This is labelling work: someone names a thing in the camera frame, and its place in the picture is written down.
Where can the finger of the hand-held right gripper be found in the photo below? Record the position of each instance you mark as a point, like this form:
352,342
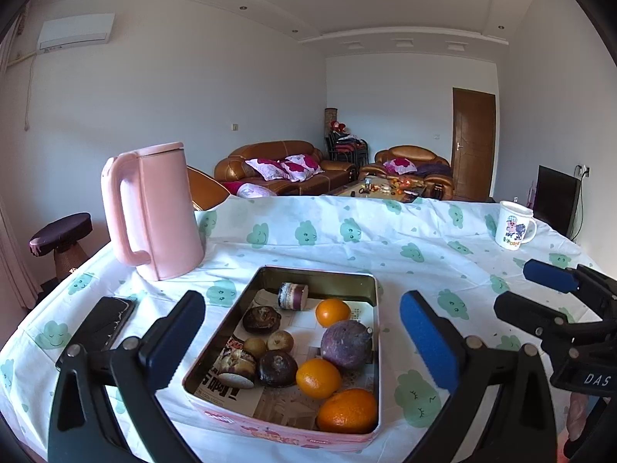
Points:
525,308
547,274

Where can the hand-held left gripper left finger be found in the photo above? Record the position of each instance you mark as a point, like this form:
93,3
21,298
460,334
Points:
178,330

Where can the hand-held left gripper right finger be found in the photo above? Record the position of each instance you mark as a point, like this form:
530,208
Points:
429,340

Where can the cake snack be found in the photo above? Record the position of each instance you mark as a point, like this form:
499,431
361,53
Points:
236,366

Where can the purple passion fruit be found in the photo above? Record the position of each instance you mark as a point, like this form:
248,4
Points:
347,345

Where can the dark brown round fruit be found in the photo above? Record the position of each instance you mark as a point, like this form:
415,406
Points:
261,319
277,368

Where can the orange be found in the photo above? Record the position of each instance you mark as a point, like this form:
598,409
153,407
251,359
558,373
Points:
332,312
318,378
347,410

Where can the small purple white cylinder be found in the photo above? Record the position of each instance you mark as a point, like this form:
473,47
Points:
292,295

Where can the pink metal tin box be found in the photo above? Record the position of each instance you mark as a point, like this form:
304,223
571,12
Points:
289,437

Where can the person's right hand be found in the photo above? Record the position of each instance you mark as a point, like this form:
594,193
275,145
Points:
576,415

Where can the white cartoon print mug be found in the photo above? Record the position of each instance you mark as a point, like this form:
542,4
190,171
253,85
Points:
513,226

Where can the black television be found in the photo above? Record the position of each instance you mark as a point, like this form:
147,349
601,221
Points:
554,197

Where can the black smartphone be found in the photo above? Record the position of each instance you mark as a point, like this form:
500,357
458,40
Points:
96,328

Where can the pink electric kettle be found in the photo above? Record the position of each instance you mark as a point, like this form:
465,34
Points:
159,212

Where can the newspaper liner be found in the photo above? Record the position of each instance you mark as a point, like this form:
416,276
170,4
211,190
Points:
284,407

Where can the brown leather chair back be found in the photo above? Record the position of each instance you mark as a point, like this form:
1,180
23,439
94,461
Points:
207,188

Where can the brown wooden door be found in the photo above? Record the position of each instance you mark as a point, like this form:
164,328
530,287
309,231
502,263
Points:
475,144

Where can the purple blanket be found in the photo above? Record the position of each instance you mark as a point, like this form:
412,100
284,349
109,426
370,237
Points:
434,169

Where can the cluttered coffee table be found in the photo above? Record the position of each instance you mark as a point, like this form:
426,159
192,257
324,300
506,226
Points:
381,189

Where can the small pink floral pillow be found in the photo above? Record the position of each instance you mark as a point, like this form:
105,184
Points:
400,165

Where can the pink white floral pillow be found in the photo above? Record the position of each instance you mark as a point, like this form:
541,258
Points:
262,169
301,166

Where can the brown leather armchair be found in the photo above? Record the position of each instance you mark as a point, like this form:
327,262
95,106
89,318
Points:
409,152

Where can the brown leather sofa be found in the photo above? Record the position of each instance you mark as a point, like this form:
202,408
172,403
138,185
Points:
270,148

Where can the stack of dark chairs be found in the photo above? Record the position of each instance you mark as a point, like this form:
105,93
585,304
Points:
347,152

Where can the tall brown floor vase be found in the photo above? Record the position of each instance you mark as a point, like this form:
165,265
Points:
330,118

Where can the white air conditioner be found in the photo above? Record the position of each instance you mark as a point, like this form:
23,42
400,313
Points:
74,31

